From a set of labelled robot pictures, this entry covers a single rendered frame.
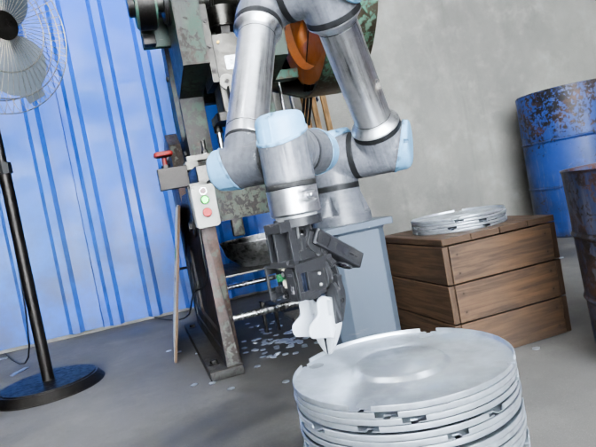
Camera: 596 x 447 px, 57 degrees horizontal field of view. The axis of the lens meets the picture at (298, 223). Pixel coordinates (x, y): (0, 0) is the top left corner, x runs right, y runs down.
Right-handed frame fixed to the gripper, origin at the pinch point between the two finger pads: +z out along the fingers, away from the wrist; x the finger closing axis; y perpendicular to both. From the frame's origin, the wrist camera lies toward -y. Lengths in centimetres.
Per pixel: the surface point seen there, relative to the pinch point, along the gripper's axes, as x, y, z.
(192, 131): -132, -67, -56
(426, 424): 24.0, 10.3, 3.6
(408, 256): -45, -79, 2
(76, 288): -246, -47, 5
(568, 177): 6, -79, -15
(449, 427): 25.6, 8.6, 4.3
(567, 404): 7, -57, 31
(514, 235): -17, -92, 0
